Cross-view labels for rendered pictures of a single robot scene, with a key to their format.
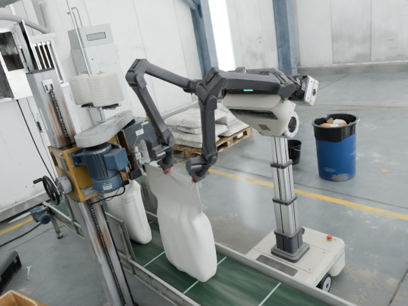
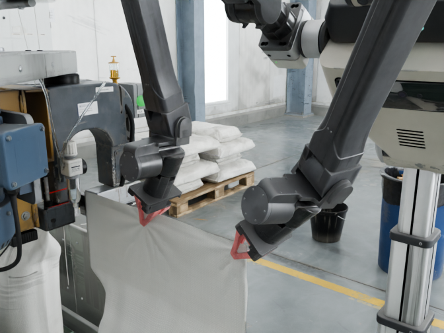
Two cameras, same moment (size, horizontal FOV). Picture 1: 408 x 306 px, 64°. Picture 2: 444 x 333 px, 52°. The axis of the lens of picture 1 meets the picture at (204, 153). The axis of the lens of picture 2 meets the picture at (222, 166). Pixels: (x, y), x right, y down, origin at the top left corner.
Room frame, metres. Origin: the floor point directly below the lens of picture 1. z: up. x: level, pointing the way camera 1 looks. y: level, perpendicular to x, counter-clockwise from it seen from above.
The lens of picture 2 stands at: (0.87, 0.24, 1.43)
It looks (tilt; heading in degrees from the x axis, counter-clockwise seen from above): 15 degrees down; 350
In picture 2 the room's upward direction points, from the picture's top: straight up
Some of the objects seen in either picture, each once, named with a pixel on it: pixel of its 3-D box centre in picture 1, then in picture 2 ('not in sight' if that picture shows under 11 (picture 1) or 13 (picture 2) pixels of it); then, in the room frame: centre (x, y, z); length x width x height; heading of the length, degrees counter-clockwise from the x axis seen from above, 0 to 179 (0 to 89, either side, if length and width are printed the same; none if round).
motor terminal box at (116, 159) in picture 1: (116, 161); (10, 161); (1.63, 0.46, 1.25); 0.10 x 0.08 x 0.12; 156
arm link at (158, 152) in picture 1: (162, 147); (154, 146); (1.73, 0.22, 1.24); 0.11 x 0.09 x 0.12; 129
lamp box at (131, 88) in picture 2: not in sight; (131, 100); (2.13, 0.27, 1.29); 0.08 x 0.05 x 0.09; 41
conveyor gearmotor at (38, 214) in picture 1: (42, 214); not in sight; (3.04, 1.74, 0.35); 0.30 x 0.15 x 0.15; 41
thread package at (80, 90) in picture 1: (83, 88); not in sight; (1.97, 0.62, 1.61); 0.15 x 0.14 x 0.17; 41
